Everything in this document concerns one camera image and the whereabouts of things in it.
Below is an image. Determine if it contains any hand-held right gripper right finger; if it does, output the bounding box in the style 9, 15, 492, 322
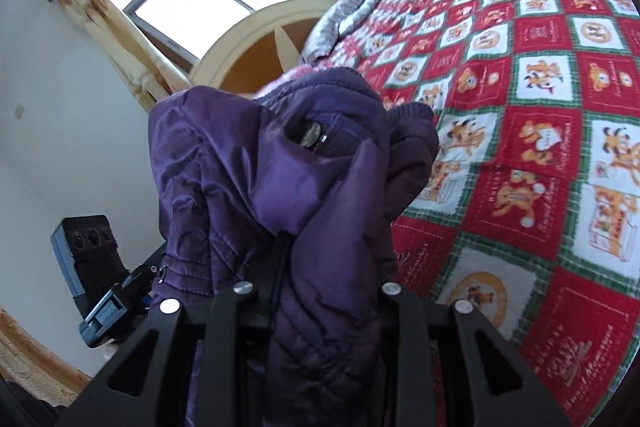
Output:
375, 282, 573, 427

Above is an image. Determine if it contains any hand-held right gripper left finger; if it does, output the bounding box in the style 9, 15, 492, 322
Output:
52, 279, 281, 427

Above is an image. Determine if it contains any purple quilted jacket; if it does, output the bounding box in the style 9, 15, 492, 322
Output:
148, 67, 441, 427

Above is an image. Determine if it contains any tan patterned fabric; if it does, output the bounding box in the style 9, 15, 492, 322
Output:
0, 304, 92, 392

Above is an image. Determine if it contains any yellow patterned curtain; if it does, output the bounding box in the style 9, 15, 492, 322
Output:
51, 0, 192, 115

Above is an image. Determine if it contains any red printed patchwork bedspread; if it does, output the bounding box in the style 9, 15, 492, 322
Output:
320, 0, 640, 427

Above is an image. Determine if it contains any cream wooden headboard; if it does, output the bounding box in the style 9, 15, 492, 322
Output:
192, 0, 341, 100

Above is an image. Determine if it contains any grey striped pillow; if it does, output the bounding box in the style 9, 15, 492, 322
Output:
300, 0, 387, 60

